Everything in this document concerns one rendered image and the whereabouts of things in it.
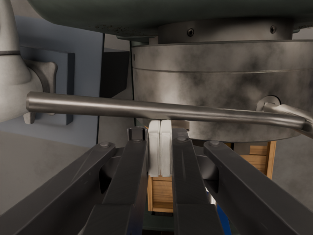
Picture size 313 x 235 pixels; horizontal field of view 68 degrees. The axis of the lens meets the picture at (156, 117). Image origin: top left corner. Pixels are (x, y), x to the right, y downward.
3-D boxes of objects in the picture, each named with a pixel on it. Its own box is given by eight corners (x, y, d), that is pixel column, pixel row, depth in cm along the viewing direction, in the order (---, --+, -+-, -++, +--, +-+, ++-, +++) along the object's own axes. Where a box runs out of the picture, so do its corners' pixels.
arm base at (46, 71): (10, 116, 84) (-3, 121, 79) (6, 54, 77) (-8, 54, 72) (57, 125, 82) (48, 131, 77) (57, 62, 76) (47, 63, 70)
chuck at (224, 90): (129, 62, 55) (138, 77, 25) (253, 58, 59) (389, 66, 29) (132, 100, 58) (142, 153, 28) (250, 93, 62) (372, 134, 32)
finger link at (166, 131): (159, 134, 14) (172, 133, 14) (161, 107, 21) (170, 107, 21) (160, 177, 15) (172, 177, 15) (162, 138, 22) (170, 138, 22)
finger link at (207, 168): (172, 156, 13) (227, 156, 12) (170, 127, 17) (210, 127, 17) (172, 181, 13) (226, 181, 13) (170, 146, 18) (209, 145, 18)
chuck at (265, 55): (128, 47, 54) (137, 43, 24) (255, 44, 58) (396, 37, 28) (129, 62, 55) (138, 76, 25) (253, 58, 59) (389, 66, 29)
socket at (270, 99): (269, 93, 31) (283, 96, 28) (263, 116, 32) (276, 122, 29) (247, 89, 30) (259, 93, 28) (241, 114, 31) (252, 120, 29)
